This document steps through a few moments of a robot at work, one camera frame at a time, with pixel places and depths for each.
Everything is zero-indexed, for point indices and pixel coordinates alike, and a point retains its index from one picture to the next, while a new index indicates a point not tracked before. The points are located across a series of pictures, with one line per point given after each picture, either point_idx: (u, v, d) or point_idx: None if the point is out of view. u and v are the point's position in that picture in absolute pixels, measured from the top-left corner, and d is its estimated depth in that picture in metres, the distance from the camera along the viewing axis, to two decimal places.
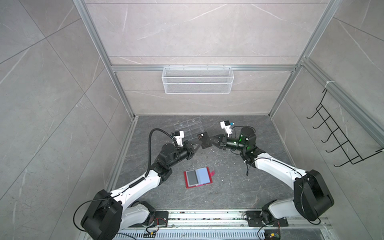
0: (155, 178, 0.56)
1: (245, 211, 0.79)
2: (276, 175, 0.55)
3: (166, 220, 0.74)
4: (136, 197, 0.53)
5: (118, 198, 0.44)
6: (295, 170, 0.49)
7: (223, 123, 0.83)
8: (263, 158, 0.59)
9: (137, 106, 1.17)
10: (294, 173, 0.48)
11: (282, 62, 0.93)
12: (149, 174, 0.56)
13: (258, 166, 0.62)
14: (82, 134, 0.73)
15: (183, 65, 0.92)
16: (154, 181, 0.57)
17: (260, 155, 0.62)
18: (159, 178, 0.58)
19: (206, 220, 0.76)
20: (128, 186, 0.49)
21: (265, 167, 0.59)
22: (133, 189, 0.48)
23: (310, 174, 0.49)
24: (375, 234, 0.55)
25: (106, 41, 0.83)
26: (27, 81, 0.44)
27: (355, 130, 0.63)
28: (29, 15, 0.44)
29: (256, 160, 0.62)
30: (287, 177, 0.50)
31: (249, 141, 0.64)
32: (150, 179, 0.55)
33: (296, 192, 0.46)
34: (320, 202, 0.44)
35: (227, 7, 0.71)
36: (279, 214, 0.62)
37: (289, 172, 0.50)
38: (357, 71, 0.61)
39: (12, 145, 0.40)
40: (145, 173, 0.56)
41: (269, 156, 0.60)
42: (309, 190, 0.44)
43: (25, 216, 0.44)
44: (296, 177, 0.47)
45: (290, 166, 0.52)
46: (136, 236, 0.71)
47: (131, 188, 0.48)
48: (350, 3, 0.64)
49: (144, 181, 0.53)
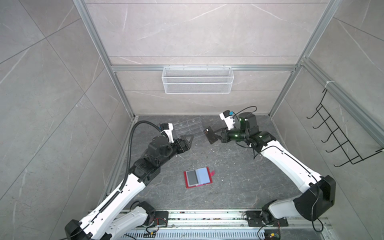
0: (136, 184, 0.46)
1: (245, 211, 0.79)
2: (284, 171, 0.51)
3: (166, 220, 0.74)
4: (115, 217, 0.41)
5: (88, 229, 0.38)
6: (310, 173, 0.45)
7: (222, 114, 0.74)
8: (274, 149, 0.52)
9: (137, 106, 1.17)
10: (309, 177, 0.44)
11: (282, 62, 0.93)
12: (126, 183, 0.46)
13: (265, 154, 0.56)
14: (82, 134, 0.73)
15: (183, 65, 0.92)
16: (135, 189, 0.47)
17: (271, 144, 0.54)
18: (142, 181, 0.48)
19: (206, 220, 0.76)
20: (100, 209, 0.41)
21: (276, 160, 0.52)
22: (107, 210, 0.41)
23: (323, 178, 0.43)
24: (375, 234, 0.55)
25: (106, 41, 0.83)
26: (27, 81, 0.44)
27: (355, 130, 0.63)
28: (28, 14, 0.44)
29: (265, 149, 0.54)
30: (298, 178, 0.46)
31: (248, 121, 0.60)
32: (128, 189, 0.45)
33: (304, 196, 0.44)
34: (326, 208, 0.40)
35: (227, 7, 0.71)
36: (279, 214, 0.62)
37: (302, 173, 0.45)
38: (357, 71, 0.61)
39: (12, 144, 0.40)
40: (120, 184, 0.46)
41: (282, 148, 0.52)
42: (321, 200, 0.45)
43: (25, 216, 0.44)
44: (310, 182, 0.43)
45: (304, 166, 0.47)
46: (136, 236, 0.71)
47: (104, 209, 0.41)
48: (350, 3, 0.64)
49: (119, 195, 0.44)
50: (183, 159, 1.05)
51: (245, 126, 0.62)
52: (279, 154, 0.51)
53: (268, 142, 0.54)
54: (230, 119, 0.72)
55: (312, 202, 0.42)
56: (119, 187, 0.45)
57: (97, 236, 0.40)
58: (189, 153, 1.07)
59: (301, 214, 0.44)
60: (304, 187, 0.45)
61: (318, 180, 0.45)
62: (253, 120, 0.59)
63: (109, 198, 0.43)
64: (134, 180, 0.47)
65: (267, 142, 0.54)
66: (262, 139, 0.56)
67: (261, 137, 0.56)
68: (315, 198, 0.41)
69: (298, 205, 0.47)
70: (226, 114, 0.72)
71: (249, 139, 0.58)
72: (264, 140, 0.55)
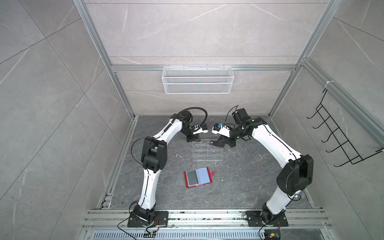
0: (178, 122, 0.71)
1: (245, 211, 0.79)
2: (270, 150, 0.55)
3: (166, 220, 0.74)
4: (170, 138, 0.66)
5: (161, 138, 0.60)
6: (291, 151, 0.50)
7: (214, 131, 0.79)
8: (263, 130, 0.58)
9: (137, 105, 1.17)
10: (289, 154, 0.49)
11: (282, 62, 0.93)
12: (175, 121, 0.70)
13: (255, 136, 0.61)
14: (82, 133, 0.73)
15: (183, 65, 0.92)
16: (179, 125, 0.71)
17: (261, 126, 0.59)
18: (181, 122, 0.72)
19: (206, 220, 0.76)
20: (163, 130, 0.64)
21: (263, 141, 0.58)
22: (167, 131, 0.64)
23: (303, 156, 0.48)
24: (375, 234, 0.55)
25: (107, 42, 0.83)
26: (27, 81, 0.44)
27: (355, 130, 0.63)
28: (29, 15, 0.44)
29: (255, 130, 0.60)
30: (280, 156, 0.51)
31: (238, 114, 0.70)
32: (175, 124, 0.69)
33: (283, 170, 0.49)
34: (302, 184, 0.50)
35: (227, 7, 0.71)
36: (278, 209, 0.63)
37: (284, 151, 0.50)
38: (357, 72, 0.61)
39: (12, 145, 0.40)
40: (171, 120, 0.71)
41: (271, 131, 0.57)
42: (297, 173, 0.47)
43: (24, 216, 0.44)
44: (289, 158, 0.48)
45: (287, 145, 0.52)
46: (136, 236, 0.71)
47: (166, 131, 0.64)
48: (350, 3, 0.64)
49: (172, 125, 0.67)
50: (183, 159, 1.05)
51: (237, 120, 0.72)
52: (266, 135, 0.56)
53: (259, 125, 0.60)
54: (224, 128, 0.77)
55: (289, 174, 0.47)
56: (170, 121, 0.70)
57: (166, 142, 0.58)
58: (189, 153, 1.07)
59: (282, 190, 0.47)
60: (284, 164, 0.48)
61: (298, 157, 0.48)
62: (243, 112, 0.69)
63: (165, 127, 0.66)
64: (177, 121, 0.71)
65: (258, 126, 0.59)
66: (254, 122, 0.61)
67: (253, 121, 0.62)
68: (291, 171, 0.46)
69: (279, 181, 0.52)
70: (217, 128, 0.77)
71: (241, 126, 0.65)
72: (255, 123, 0.60)
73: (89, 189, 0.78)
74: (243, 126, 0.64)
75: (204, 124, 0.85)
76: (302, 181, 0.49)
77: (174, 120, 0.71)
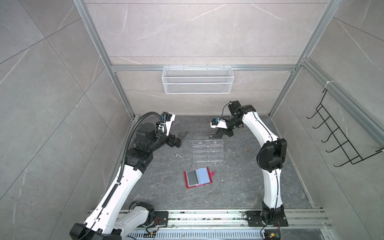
0: (133, 174, 0.46)
1: (245, 211, 0.79)
2: (254, 133, 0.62)
3: (166, 220, 0.74)
4: (119, 206, 0.43)
5: (97, 226, 0.38)
6: (270, 134, 0.60)
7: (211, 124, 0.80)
8: (251, 116, 0.67)
9: (137, 105, 1.17)
10: (268, 137, 0.59)
11: (283, 62, 0.93)
12: (123, 175, 0.45)
13: (243, 120, 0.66)
14: (82, 134, 0.73)
15: (183, 65, 0.92)
16: (133, 178, 0.47)
17: (250, 112, 0.68)
18: (137, 169, 0.47)
19: (206, 220, 0.76)
20: (102, 205, 0.41)
21: (249, 125, 0.69)
22: (109, 205, 0.41)
23: (279, 139, 0.58)
24: (375, 234, 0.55)
25: (107, 41, 0.83)
26: (27, 81, 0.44)
27: (355, 129, 0.62)
28: (28, 15, 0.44)
29: (244, 115, 0.69)
30: (261, 138, 0.61)
31: (231, 103, 0.81)
32: (126, 179, 0.45)
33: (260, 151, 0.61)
34: (275, 161, 0.60)
35: (227, 7, 0.71)
36: (273, 201, 0.65)
37: (265, 134, 0.60)
38: (357, 72, 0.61)
39: (12, 144, 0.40)
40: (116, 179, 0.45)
41: (257, 116, 0.67)
42: (271, 152, 0.57)
43: (24, 216, 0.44)
44: (267, 140, 0.58)
45: (268, 130, 0.62)
46: (136, 236, 0.71)
47: (107, 205, 0.40)
48: (350, 3, 0.64)
49: (119, 187, 0.43)
50: (183, 158, 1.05)
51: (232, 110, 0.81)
52: (253, 120, 0.65)
53: (248, 111, 0.69)
54: (221, 121, 0.85)
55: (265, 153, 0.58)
56: (116, 181, 0.44)
57: (107, 230, 0.39)
58: (189, 153, 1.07)
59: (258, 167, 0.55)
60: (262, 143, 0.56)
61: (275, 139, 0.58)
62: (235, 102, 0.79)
63: (108, 194, 0.42)
64: (130, 171, 0.46)
65: (247, 112, 0.69)
66: (245, 109, 0.70)
67: (244, 108, 0.70)
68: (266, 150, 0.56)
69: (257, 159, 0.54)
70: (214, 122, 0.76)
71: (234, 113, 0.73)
72: (246, 109, 0.70)
73: (89, 190, 0.78)
74: (235, 112, 0.73)
75: (163, 115, 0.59)
76: (275, 159, 0.60)
77: (122, 176, 0.45)
